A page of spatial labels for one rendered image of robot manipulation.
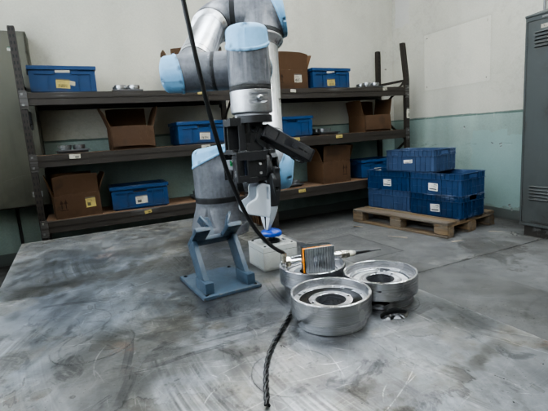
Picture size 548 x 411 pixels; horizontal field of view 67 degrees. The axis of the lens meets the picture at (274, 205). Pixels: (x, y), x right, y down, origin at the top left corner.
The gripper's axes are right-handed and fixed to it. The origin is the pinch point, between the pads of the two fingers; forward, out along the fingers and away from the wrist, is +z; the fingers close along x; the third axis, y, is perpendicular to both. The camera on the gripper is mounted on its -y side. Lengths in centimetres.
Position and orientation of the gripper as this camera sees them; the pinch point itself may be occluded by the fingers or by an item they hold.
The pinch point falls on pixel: (270, 222)
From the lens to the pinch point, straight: 79.2
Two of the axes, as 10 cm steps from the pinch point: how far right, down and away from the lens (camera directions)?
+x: 4.4, 1.2, -8.9
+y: -9.0, 1.3, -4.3
